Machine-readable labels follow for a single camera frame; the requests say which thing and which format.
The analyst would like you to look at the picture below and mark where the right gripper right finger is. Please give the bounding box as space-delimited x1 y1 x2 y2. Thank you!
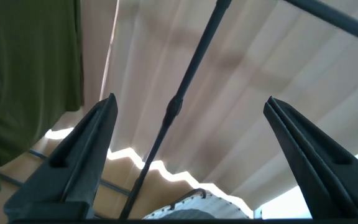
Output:
262 95 358 219

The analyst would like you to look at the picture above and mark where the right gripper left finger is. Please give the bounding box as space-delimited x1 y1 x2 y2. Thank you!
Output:
4 92 119 220

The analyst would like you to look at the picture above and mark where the green long-sleeved shirt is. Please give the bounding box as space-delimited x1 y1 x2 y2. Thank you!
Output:
0 0 85 205

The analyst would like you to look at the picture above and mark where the black clothes rack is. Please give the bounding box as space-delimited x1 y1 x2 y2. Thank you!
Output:
0 0 358 220

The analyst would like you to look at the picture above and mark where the white laundry basket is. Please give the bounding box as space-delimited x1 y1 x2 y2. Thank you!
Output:
142 187 251 220

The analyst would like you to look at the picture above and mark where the beige curtain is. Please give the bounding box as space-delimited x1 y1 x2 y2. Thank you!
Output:
79 0 358 211

